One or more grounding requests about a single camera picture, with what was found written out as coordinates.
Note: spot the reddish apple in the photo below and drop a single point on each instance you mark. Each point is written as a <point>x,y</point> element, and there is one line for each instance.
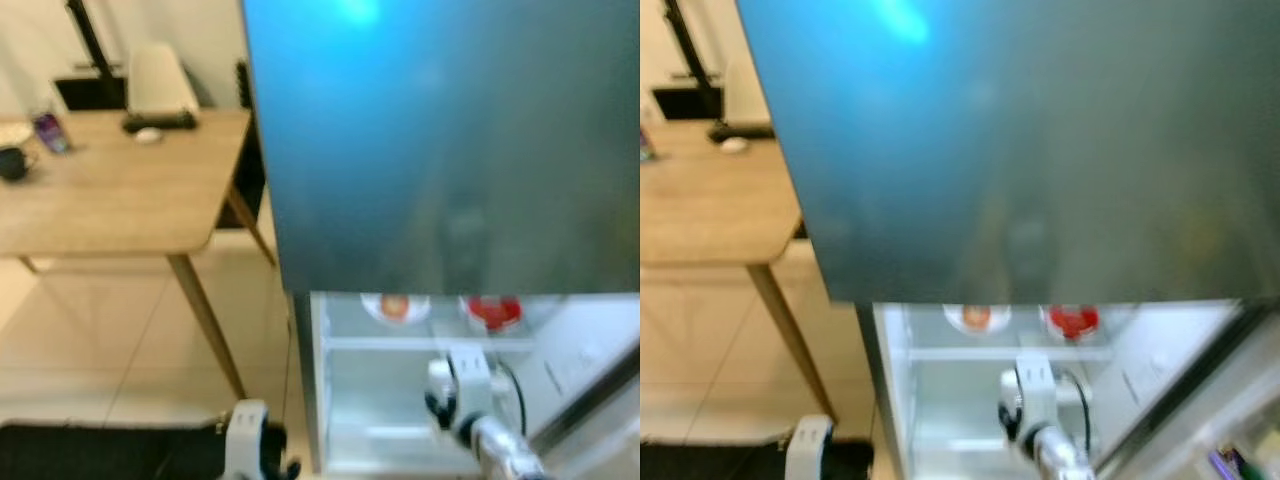
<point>976,317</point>
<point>395,306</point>

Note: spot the light wooden table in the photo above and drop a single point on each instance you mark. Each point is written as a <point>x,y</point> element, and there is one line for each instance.
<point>110,190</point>
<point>710,210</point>

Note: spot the metal bowl red contents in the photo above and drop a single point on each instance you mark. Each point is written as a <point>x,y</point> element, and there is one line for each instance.
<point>492,312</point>
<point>1070,322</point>

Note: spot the grey freezer door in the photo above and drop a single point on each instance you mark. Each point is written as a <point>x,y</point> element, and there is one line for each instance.
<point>440,150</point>
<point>1000,150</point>

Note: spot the purple candy pack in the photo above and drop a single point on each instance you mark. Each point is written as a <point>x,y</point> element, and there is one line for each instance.
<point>1225,463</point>

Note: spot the black handheld controller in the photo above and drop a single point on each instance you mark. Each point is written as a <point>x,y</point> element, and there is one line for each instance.
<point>740,131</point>
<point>160,122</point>

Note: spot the grey fridge body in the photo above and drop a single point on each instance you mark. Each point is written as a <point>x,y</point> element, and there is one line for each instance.
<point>960,410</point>
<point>400,400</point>

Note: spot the small white oval object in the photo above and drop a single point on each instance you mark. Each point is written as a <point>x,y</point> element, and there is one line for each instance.
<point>733,145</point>
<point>149,135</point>

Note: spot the white bowl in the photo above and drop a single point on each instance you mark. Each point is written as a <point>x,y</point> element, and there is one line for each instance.
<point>952,318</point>
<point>368,305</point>

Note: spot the black box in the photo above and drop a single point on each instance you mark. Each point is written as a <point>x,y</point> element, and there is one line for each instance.
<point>685,105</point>
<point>90,93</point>

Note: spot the black floor mat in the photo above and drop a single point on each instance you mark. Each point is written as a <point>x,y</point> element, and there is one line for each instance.
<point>710,460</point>
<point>100,450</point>

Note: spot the black metal stand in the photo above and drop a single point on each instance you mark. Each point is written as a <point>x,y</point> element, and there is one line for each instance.
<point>90,35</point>
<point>690,40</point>

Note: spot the black mug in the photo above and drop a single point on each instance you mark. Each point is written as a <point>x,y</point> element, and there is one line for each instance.
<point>12,163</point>

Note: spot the glass fridge shelf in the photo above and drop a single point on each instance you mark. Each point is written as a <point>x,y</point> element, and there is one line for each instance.
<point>380,432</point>
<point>950,443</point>
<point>400,343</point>
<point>980,353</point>

